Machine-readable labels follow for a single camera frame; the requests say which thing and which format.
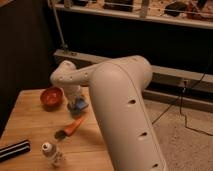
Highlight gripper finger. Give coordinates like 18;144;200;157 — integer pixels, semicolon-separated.
67;103;80;116

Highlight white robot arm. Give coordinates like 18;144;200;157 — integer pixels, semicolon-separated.
50;55;168;171

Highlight orange ceramic cup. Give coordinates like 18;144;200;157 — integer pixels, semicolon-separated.
40;87;63;107

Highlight toy carrot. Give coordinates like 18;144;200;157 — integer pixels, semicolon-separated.
54;116;85;140

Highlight metal pole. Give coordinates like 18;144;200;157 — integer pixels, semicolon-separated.
51;0;68;51

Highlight black white striped block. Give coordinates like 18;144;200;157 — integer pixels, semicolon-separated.
0;140;31;163

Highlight upper shelf ledge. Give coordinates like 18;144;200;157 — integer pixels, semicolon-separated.
47;0;213;30

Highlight metal baseboard rail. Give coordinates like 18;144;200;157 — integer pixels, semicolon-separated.
54;49;213;93

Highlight black cable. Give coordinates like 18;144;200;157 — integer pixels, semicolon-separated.
151;59;213;137

